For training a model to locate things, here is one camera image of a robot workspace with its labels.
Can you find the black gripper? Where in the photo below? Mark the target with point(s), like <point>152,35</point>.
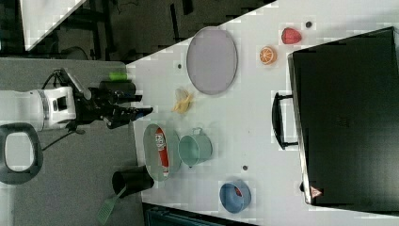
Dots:
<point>106,105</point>

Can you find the red plush ketchup bottle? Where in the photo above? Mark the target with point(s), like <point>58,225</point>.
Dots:
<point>162,148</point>

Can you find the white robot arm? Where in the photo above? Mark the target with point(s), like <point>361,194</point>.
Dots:
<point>68,107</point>

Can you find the green metal strainer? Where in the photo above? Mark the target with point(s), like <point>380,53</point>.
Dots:
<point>153,163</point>

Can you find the plush peeled banana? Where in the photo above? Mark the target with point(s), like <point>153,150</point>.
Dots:
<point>183,100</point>

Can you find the green metal cup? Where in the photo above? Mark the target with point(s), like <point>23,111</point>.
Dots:
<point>195,148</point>

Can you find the black cylinder container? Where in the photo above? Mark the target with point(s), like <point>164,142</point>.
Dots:
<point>131,181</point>

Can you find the grey round plate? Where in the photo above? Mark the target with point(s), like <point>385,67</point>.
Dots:
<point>211,60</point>

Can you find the green spatula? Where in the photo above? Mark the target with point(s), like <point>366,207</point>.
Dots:
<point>106,209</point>

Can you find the red item in bowl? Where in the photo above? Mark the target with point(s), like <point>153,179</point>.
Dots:
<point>238,191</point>

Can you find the blue bowl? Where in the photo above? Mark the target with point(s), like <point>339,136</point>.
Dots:
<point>230,201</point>

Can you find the plush orange slice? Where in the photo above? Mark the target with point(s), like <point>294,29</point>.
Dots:
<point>268,55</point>

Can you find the plush red strawberry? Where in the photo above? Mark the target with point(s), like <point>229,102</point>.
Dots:
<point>290,36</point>

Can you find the black toaster oven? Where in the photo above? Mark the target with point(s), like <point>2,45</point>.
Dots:
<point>345,97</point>

